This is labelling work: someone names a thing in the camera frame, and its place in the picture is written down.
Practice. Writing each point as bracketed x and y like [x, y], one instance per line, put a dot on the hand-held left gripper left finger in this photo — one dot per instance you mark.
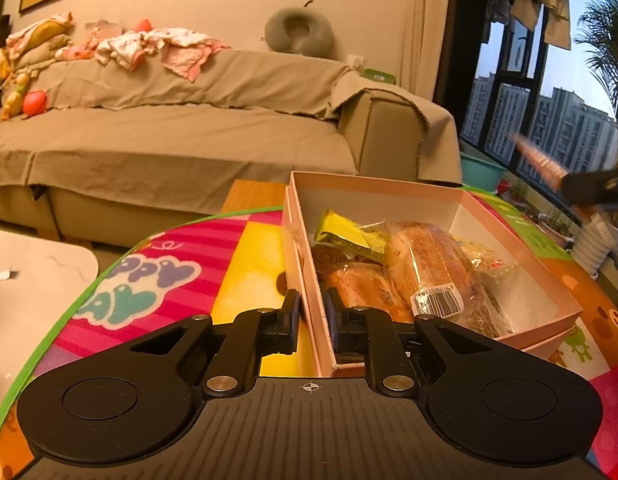
[290, 320]

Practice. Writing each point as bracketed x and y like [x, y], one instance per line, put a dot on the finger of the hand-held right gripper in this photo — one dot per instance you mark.
[604, 187]

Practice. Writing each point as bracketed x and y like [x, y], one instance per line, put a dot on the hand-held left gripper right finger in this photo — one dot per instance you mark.
[332, 322]

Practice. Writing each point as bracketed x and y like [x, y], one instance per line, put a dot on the small bread roll package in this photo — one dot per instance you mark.
[364, 287]

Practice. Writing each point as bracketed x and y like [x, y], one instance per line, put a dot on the round brown cookie packet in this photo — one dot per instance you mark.
[329, 256]

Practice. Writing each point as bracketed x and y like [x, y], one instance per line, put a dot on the orange snack packet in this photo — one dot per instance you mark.
[539, 162]

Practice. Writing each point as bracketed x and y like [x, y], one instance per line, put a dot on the yellow-green snack packet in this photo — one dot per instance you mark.
[339, 232]

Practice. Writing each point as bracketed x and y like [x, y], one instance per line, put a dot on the large bread package white label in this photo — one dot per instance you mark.
[424, 265]

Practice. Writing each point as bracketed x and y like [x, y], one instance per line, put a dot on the pink cardboard box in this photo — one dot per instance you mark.
[379, 205]

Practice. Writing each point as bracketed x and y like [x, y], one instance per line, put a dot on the clear plastic snack packet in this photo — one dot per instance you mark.
[489, 265]

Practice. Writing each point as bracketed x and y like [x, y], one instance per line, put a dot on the colourful play mat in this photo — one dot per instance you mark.
[249, 255]

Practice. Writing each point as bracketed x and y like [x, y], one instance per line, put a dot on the teal plastic basin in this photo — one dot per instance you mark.
[481, 172]

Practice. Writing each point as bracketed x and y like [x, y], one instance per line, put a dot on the palm plant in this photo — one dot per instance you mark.
[606, 45]

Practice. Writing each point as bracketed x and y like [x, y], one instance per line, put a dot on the hanging beige garment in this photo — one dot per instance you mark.
[558, 20]
[526, 5]

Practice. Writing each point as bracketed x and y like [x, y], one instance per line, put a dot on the olive sofa cover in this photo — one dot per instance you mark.
[189, 130]

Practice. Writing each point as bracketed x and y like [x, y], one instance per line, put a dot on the beige sofa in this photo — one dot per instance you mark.
[79, 215]

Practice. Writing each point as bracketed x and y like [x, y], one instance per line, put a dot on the green packet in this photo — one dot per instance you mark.
[380, 76]

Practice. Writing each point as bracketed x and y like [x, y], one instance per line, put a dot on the white marble coffee table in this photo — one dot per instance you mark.
[39, 300]

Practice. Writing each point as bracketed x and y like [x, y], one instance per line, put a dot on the pink cloth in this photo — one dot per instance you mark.
[194, 60]

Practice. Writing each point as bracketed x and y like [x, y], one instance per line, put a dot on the grey neck pillow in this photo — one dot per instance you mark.
[299, 30]

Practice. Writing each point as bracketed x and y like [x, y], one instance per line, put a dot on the white pink clothes pile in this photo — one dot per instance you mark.
[131, 47]

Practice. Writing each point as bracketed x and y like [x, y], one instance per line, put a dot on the orange toy ball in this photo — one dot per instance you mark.
[35, 102]

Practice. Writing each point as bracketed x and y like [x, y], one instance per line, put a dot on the yellow plush toy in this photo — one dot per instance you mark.
[14, 95]

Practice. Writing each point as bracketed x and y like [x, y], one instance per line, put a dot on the yellow pink folded blanket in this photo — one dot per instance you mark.
[39, 37]

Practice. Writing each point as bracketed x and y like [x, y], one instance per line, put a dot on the black window frame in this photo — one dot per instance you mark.
[454, 35]

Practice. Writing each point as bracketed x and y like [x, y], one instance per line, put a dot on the white wall socket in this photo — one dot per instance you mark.
[356, 61]

